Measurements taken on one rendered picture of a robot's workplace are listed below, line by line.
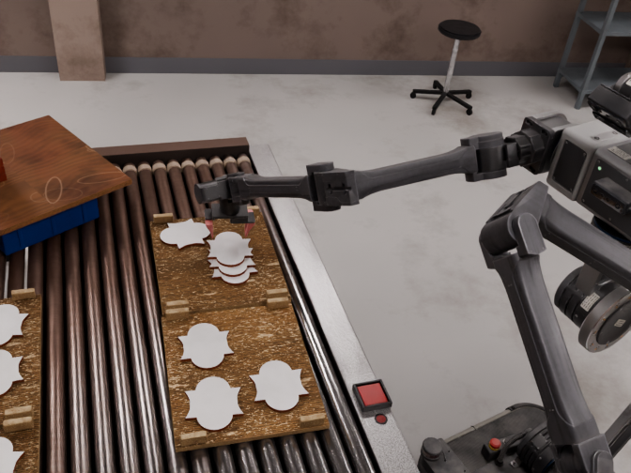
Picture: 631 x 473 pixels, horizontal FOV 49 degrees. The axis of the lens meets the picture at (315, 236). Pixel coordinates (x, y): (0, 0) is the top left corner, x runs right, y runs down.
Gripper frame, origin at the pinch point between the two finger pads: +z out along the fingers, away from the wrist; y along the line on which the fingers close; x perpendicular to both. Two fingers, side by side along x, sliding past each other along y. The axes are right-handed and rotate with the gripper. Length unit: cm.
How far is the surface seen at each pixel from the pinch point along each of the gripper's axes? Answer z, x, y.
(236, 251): 0.9, -7.2, 1.4
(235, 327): 3.5, -34.2, -1.2
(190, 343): 2.5, -39.9, -13.0
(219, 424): 2, -65, -8
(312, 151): 100, 203, 71
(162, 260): 4.1, -5.8, -19.3
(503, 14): 51, 313, 233
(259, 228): 4.0, 7.3, 10.1
